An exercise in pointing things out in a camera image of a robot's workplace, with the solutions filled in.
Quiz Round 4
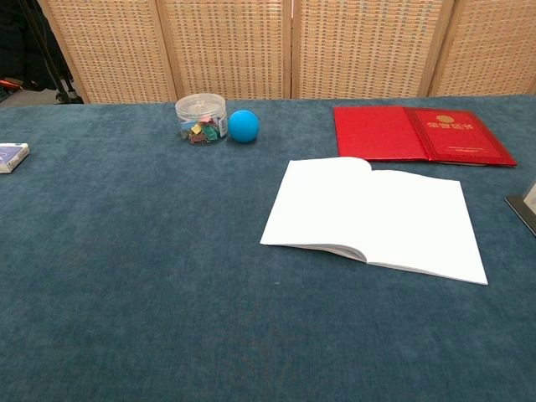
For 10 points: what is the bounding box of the white book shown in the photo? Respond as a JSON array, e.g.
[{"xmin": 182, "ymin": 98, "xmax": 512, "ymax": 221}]
[{"xmin": 259, "ymin": 157, "xmax": 489, "ymax": 286}]

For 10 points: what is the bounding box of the blue ball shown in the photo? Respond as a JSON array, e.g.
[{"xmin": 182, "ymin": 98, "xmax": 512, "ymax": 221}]
[{"xmin": 227, "ymin": 109, "xmax": 261, "ymax": 144}]

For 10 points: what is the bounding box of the clear jar of binder clips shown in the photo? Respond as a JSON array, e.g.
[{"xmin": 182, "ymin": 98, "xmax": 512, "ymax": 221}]
[{"xmin": 174, "ymin": 92, "xmax": 229, "ymax": 147}]

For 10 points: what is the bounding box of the blue velvet tablecloth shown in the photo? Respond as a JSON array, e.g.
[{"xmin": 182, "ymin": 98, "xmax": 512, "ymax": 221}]
[{"xmin": 0, "ymin": 95, "xmax": 536, "ymax": 402}]

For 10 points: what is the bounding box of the woven wooden folding screen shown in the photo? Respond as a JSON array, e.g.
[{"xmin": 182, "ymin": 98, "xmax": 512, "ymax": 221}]
[{"xmin": 36, "ymin": 0, "xmax": 536, "ymax": 105}]

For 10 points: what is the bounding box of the red certificate folder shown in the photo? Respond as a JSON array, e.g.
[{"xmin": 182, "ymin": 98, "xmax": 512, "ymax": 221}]
[{"xmin": 332, "ymin": 106, "xmax": 518, "ymax": 168}]

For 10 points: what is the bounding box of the black framed object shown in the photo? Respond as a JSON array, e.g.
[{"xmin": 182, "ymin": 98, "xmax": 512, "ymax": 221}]
[{"xmin": 503, "ymin": 178, "xmax": 536, "ymax": 235}]

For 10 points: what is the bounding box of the blue and white card box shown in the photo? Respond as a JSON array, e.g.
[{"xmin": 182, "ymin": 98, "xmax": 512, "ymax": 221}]
[{"xmin": 0, "ymin": 142, "xmax": 31, "ymax": 175}]

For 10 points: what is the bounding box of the black tripod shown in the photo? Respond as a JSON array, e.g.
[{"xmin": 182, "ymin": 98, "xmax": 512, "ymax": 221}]
[{"xmin": 16, "ymin": 0, "xmax": 85, "ymax": 105}]

